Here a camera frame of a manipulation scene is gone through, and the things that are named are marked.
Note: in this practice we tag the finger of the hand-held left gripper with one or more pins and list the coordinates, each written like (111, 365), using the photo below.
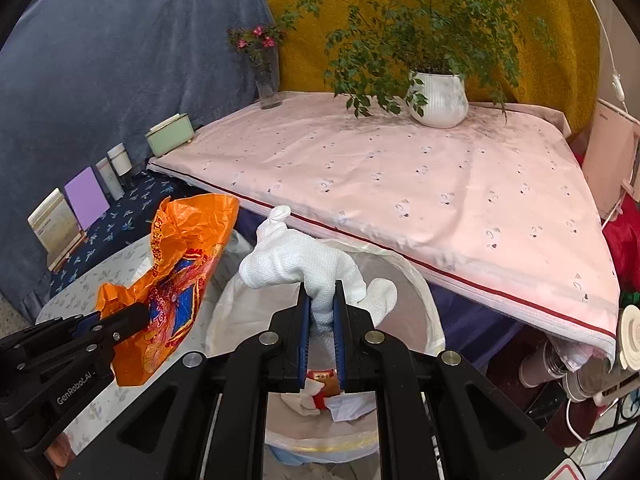
(90, 321)
(127, 320)

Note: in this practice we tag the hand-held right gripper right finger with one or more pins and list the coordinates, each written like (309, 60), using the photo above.
(341, 330)

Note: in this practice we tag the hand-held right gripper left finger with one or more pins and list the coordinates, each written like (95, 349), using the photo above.
(302, 330)

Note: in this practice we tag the white sock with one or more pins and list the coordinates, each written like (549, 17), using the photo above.
(290, 260)

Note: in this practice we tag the printed white paper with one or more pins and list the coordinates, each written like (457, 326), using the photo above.
(350, 407)

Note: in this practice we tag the orange plastic bag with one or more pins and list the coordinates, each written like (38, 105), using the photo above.
(190, 240)

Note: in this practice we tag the grey floral tablecloth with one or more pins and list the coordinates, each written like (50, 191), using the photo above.
(90, 285)

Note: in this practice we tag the dark blue floral cloth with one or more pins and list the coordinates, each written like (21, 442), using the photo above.
(120, 225)

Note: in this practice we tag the purple card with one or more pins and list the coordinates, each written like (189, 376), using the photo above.
(87, 200)

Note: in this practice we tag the pink printed cloth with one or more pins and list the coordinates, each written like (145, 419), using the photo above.
(400, 185)

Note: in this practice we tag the white cosmetic bottle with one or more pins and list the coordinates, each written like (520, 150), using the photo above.
(120, 162)

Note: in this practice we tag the pale green box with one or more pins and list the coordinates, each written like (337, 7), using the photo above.
(170, 135)

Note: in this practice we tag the pale plastic cup stack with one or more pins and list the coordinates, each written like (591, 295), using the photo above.
(587, 382)
(542, 362)

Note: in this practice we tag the glass vase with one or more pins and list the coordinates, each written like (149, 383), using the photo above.
(269, 90)

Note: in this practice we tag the green plant white pot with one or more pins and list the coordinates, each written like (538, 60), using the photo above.
(440, 100)

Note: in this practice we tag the grey-blue backdrop cloth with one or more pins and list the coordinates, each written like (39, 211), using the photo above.
(125, 60)

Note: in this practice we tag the white round lid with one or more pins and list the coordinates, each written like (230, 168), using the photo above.
(630, 340)

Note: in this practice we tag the red cloth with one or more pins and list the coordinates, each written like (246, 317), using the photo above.
(622, 245)

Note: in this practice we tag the white appliance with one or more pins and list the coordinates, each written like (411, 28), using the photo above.
(607, 160)

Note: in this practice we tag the yellow backdrop cloth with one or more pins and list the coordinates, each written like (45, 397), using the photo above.
(550, 60)

